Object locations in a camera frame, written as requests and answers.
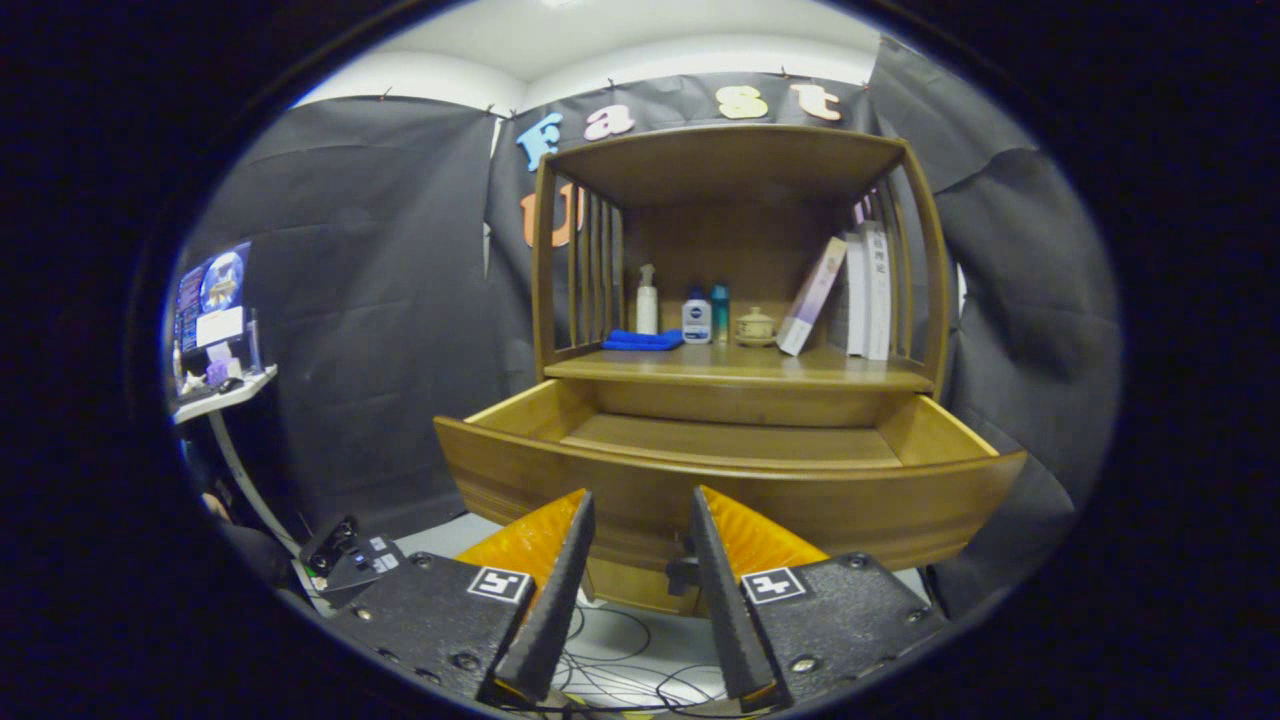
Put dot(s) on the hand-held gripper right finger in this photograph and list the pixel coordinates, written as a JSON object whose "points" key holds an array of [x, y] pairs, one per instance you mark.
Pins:
{"points": [[725, 610]]}

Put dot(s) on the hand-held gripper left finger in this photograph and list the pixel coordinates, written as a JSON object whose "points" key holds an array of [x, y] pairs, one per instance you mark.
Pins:
{"points": [[560, 600]]}

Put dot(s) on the wooden drawer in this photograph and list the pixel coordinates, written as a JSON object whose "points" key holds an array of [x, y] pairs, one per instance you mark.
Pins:
{"points": [[640, 500]]}

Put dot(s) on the wooden cabinet door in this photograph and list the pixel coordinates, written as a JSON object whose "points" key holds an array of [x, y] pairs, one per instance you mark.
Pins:
{"points": [[630, 585]]}

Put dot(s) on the wooden countertop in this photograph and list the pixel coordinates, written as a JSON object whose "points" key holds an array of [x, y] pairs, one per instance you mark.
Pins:
{"points": [[740, 365]]}

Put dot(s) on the wooden cabinet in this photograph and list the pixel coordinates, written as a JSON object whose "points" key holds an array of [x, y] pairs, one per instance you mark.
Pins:
{"points": [[720, 240]]}

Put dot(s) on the black device with buttons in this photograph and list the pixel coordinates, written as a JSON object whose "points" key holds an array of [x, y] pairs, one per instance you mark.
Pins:
{"points": [[350, 560]]}

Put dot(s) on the folded blue cloth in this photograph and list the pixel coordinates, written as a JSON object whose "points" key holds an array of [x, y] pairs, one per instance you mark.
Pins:
{"points": [[645, 340]]}

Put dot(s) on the lidded ceramic tea cup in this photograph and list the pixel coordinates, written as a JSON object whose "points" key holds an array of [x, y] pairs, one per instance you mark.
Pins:
{"points": [[755, 328]]}

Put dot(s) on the white bottle with blue cap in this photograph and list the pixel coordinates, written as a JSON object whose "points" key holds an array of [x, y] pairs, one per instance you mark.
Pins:
{"points": [[697, 322]]}

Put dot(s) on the teal translucent bottle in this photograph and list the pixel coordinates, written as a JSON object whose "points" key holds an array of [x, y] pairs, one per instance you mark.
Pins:
{"points": [[720, 315]]}

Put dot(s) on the white pump bottle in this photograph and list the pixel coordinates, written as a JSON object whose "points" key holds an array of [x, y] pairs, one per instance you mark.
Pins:
{"points": [[647, 315]]}

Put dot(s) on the patterned grey book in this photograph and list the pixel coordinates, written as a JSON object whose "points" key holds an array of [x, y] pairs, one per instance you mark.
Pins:
{"points": [[840, 320]]}

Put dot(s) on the purple cover book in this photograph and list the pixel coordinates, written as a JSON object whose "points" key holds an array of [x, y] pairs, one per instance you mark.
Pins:
{"points": [[812, 295]]}

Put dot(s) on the plain white book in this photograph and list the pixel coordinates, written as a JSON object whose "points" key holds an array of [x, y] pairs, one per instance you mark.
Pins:
{"points": [[856, 300]]}

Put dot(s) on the white book with lettered spine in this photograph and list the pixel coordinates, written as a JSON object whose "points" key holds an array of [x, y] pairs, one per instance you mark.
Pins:
{"points": [[878, 300]]}

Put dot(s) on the white side table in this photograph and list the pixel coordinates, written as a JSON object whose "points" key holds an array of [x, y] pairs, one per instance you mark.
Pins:
{"points": [[235, 388]]}

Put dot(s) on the small purple box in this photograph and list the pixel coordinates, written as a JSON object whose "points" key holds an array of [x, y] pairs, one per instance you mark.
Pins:
{"points": [[217, 372]]}

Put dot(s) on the computer monitor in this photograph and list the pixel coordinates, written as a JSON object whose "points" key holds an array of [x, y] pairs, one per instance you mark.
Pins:
{"points": [[210, 290]]}

